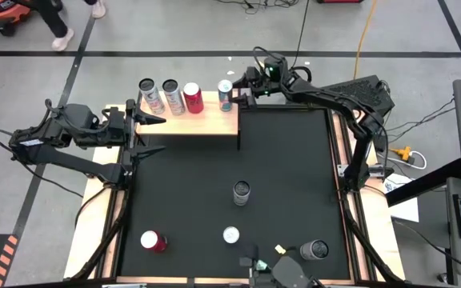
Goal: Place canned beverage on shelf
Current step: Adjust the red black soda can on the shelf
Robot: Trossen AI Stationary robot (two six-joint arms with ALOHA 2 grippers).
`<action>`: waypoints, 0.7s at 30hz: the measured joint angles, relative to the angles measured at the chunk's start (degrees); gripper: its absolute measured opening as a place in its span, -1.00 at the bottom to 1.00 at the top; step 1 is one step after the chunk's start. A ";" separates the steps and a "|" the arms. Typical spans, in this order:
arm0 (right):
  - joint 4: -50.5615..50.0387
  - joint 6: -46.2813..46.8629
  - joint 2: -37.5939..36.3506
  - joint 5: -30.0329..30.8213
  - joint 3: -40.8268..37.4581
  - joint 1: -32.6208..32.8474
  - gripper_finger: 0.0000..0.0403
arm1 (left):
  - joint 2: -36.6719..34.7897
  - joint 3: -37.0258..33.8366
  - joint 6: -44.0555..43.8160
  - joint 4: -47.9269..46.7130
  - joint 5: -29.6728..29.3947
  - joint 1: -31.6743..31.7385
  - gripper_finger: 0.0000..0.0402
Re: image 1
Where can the black blurred object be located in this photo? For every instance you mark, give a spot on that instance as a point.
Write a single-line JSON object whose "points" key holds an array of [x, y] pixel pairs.
{"points": [[290, 274]]}

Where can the black computer case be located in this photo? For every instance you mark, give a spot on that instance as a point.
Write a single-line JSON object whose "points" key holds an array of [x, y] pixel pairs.
{"points": [[374, 94]]}

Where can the white paper sheet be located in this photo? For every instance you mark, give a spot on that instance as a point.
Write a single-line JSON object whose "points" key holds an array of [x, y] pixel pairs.
{"points": [[406, 208]]}

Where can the orange power splitter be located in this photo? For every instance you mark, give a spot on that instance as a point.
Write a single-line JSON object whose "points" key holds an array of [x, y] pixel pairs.
{"points": [[403, 153]]}

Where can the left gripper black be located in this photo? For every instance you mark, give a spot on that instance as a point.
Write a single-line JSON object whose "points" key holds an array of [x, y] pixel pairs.
{"points": [[118, 126]]}

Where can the yellow tag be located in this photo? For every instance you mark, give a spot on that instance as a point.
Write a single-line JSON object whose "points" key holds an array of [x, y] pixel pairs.
{"points": [[280, 249]]}

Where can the dark blue can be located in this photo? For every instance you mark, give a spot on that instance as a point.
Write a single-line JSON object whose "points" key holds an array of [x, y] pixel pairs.
{"points": [[225, 98]]}

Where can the black table mat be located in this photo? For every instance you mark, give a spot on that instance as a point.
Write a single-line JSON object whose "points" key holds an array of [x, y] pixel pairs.
{"points": [[198, 176]]}

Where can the red beverage can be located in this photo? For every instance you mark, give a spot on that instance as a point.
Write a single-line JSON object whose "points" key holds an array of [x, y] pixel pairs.
{"points": [[154, 242], [194, 102]]}

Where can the silver can with red print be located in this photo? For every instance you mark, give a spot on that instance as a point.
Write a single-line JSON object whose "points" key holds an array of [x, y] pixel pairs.
{"points": [[153, 100]]}

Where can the orange shop vacuum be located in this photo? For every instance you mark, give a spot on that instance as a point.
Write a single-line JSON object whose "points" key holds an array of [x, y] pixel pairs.
{"points": [[2, 14]]}

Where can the black power adapter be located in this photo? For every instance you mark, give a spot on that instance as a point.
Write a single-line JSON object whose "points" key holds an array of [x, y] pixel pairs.
{"points": [[382, 143]]}

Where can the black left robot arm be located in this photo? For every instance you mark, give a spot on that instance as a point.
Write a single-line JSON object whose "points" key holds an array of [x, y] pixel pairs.
{"points": [[74, 162]]}

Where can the person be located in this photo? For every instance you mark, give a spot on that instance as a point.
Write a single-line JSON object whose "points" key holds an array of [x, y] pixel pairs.
{"points": [[54, 22]]}

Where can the Red Bull sugarfree can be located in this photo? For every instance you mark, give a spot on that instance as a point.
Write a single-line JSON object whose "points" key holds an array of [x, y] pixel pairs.
{"points": [[231, 234]]}

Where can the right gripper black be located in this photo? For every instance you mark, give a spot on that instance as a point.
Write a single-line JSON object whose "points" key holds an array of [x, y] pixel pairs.
{"points": [[254, 84]]}

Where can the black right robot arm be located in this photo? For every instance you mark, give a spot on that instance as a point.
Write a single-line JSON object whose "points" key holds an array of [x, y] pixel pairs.
{"points": [[334, 100]]}

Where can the black bar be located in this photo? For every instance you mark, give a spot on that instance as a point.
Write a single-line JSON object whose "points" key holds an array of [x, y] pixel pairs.
{"points": [[422, 184]]}

